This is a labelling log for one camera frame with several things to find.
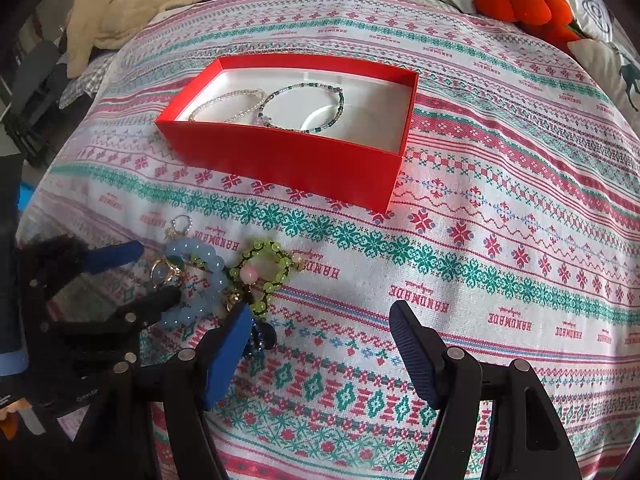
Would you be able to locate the small hoop earring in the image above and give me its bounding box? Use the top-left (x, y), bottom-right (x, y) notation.
top-left (165, 214), bottom-right (195, 241)

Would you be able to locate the white printed pillow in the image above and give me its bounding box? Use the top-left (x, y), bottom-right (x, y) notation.
top-left (410, 0), bottom-right (621, 43)

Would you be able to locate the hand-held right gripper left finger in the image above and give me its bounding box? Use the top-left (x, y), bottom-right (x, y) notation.
top-left (75, 302), bottom-right (256, 480)

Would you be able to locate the clear bead bracelet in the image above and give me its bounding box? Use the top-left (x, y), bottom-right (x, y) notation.
top-left (187, 87), bottom-right (268, 125)

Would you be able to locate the gold ring with pale stone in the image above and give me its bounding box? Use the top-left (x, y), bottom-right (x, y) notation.
top-left (150, 255), bottom-right (187, 291)

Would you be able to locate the black folding chair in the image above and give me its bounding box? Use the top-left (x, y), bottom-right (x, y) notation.
top-left (0, 40), bottom-right (68, 168)

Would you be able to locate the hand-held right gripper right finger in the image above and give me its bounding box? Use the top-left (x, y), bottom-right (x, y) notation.
top-left (389, 300), bottom-right (583, 480)

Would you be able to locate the beige quilted blanket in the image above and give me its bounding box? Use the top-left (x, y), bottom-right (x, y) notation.
top-left (65, 0), bottom-right (216, 80)

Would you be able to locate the orange pumpkin plush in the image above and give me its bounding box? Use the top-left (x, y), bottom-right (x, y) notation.
top-left (472, 0), bottom-right (586, 56)

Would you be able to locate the grey checked sheet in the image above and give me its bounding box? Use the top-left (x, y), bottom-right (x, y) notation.
top-left (59, 52), bottom-right (118, 111)

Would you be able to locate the patterned knit-print bedspread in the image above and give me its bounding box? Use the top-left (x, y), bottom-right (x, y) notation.
top-left (15, 0), bottom-right (640, 480)

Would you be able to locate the light blue bead bracelet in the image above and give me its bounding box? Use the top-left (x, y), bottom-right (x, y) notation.
top-left (159, 239), bottom-right (230, 330)

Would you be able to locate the white deer print pillow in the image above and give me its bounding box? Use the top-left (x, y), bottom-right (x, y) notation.
top-left (567, 37), bottom-right (640, 133)

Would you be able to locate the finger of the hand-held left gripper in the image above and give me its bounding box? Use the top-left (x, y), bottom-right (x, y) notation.
top-left (75, 240), bottom-right (146, 276)
top-left (47, 285), bottom-right (183, 336)

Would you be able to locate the dark beaded hair clip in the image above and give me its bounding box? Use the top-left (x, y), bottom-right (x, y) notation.
top-left (240, 317), bottom-right (277, 358)

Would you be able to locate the neon green beaded bracelet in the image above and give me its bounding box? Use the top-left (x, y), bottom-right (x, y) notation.
top-left (227, 240), bottom-right (306, 318)

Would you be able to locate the dark green bead bracelet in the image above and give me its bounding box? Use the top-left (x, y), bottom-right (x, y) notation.
top-left (257, 81), bottom-right (346, 135)

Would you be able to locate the red cardboard box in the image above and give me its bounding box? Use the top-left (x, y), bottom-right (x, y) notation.
top-left (154, 54), bottom-right (420, 215)

